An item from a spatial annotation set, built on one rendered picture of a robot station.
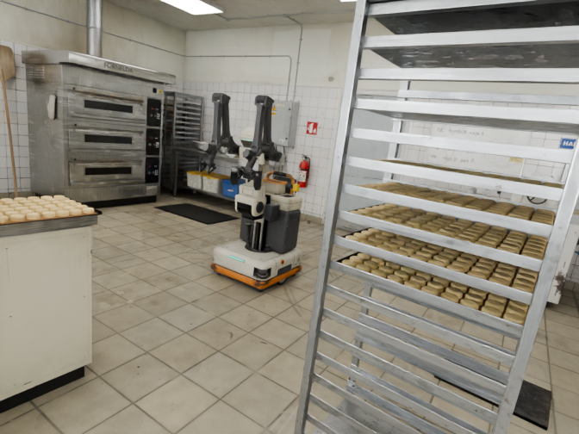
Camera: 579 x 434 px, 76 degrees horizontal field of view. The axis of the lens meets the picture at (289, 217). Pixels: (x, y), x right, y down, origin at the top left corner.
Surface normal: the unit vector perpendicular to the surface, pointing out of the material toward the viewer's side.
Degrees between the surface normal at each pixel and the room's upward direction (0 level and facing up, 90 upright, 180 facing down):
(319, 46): 90
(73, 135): 90
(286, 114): 90
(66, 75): 90
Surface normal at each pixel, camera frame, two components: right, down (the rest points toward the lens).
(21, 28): 0.83, 0.22
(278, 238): -0.55, 0.13
